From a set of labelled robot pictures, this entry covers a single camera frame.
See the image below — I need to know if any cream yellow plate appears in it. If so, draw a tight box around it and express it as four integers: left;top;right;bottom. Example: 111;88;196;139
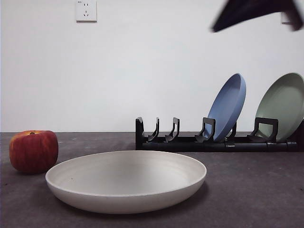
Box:
45;150;208;214

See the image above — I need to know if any red apple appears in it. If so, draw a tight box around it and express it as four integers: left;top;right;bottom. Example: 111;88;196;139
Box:
9;130;59;175

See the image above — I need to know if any green plate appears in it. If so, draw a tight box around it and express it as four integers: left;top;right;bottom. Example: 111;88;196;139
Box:
255;72;304;143

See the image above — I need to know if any blue plate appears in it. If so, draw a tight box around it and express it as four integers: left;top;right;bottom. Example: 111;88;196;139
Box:
207;73;247;143

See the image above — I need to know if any black plate rack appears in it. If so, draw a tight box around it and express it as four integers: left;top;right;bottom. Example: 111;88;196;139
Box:
135;116;304;153

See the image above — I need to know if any white wall socket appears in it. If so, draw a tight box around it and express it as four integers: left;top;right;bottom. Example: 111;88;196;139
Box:
281;11;292;24
76;0;98;24

